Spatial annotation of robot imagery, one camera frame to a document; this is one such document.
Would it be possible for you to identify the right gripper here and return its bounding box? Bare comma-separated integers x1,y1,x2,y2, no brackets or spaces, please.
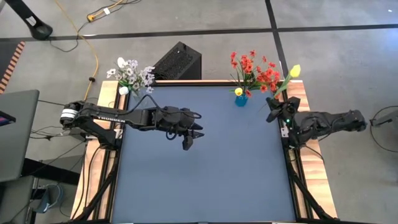
266,96,302,128

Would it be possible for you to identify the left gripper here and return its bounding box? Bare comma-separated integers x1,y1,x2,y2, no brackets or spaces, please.
154,106,205,152

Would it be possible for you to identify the red blossom spray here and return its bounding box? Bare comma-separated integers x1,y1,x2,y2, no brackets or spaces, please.
229,49,259,94
254,60,281,99

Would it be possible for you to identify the yellow artificial tulip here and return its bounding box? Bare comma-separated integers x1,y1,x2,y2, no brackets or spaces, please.
257,64,302,113
229,87,249,97

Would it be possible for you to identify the blue vase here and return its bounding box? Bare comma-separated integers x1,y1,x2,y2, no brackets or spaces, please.
234,93,249,108

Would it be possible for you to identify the blue-grey table mat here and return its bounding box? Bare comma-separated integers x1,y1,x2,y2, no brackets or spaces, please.
111,84,298,223

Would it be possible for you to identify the black perforated box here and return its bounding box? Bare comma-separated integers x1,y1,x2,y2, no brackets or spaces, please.
139,41,202,81

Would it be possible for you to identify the grey stand foot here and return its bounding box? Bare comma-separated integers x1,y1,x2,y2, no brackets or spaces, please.
369,109,398,128

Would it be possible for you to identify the blue floor device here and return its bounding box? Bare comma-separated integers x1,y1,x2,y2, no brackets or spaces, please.
35,183,64,214

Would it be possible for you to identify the black floor beam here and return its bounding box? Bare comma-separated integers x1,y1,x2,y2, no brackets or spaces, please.
21,157,81,186

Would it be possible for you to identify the grey desk top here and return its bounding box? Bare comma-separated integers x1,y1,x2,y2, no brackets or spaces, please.
0,89,40,183

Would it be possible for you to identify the black stand foot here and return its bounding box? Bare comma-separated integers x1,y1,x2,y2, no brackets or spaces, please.
5,0,53,41

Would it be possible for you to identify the dark tablet device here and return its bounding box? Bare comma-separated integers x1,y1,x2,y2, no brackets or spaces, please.
0,110,17,127

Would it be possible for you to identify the grey chair seat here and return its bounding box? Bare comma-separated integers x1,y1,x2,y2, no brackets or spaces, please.
0,175,35,224

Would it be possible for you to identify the black mat with striped edge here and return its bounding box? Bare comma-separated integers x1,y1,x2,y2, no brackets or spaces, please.
0,41,25,94

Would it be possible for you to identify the black aluminium table frame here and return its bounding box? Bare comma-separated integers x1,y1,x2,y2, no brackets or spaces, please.
70,80,338,224

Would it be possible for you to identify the black looped floor cable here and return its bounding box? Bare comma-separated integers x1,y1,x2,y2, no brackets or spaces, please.
369,105,398,149

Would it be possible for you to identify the long yellow floor cable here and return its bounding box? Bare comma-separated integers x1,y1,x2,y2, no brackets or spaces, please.
54,0,101,102

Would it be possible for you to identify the yellow plug cable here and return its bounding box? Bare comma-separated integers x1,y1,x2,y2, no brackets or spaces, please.
86,0,125,23

